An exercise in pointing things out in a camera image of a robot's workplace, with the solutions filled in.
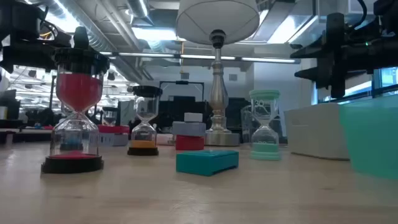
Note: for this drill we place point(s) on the red framed small block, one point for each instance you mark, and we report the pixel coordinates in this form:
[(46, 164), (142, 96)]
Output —
[(113, 129)]

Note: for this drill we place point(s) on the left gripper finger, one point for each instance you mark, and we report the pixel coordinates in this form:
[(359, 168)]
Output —
[(81, 39)]

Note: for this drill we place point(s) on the dark background workstation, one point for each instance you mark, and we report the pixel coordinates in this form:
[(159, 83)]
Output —
[(174, 109)]

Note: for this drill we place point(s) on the black background frame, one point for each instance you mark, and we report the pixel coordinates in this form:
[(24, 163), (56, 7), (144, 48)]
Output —
[(182, 82)]

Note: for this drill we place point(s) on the red wall charger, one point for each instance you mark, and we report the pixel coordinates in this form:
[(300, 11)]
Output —
[(189, 143)]

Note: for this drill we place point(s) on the table lamp white shade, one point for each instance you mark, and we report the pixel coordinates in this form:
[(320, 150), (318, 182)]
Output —
[(217, 18)]

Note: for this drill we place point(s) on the black hourglass blue sand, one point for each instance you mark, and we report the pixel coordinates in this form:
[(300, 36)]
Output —
[(72, 140)]

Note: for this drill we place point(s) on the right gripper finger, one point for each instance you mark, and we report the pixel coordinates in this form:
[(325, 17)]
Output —
[(311, 51), (312, 74)]

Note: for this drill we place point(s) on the blue wall charger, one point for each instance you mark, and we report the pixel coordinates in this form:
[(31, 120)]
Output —
[(113, 140)]

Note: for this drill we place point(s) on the white plastic block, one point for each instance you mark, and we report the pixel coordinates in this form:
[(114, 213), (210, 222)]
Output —
[(193, 117)]

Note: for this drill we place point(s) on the mint green hourglass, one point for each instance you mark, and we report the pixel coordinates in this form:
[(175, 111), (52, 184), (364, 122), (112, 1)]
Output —
[(265, 148)]

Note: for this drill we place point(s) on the ceiling light strip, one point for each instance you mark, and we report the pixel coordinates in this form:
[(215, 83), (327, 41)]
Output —
[(149, 55)]

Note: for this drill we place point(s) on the black hourglass orange sand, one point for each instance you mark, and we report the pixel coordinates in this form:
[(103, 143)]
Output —
[(143, 143)]

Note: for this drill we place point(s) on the black hourglass purple sand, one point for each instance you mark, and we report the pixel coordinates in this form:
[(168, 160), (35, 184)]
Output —
[(110, 109)]

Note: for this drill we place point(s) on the green translucent tray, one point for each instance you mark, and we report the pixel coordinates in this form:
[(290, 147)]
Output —
[(373, 137)]

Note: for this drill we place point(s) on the teal plastic block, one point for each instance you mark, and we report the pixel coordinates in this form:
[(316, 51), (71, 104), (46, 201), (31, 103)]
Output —
[(205, 163)]

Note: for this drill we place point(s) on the light blue multiport charger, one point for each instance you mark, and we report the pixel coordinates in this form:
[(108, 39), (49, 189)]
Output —
[(188, 128)]

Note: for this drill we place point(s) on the black hourglass red sand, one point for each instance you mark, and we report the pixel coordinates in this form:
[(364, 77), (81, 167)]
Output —
[(79, 90)]

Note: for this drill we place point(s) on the small clear container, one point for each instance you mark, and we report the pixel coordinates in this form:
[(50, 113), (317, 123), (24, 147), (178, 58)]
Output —
[(315, 130)]

